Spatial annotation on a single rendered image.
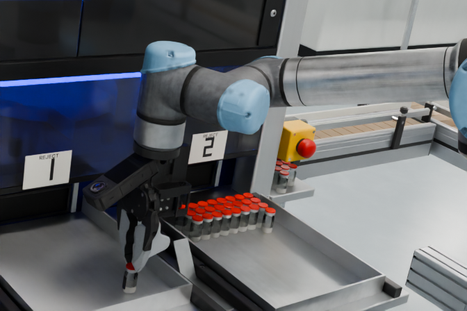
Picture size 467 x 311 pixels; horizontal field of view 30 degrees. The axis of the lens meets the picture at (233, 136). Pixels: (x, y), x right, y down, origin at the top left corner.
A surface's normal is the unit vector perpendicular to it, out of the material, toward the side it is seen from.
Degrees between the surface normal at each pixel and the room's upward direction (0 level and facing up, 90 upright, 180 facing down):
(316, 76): 67
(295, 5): 90
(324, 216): 0
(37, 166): 90
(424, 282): 90
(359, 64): 48
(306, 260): 0
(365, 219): 0
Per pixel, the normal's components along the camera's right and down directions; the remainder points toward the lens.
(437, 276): -0.77, 0.11
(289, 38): 0.62, 0.37
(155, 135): -0.11, 0.33
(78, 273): 0.16, -0.92
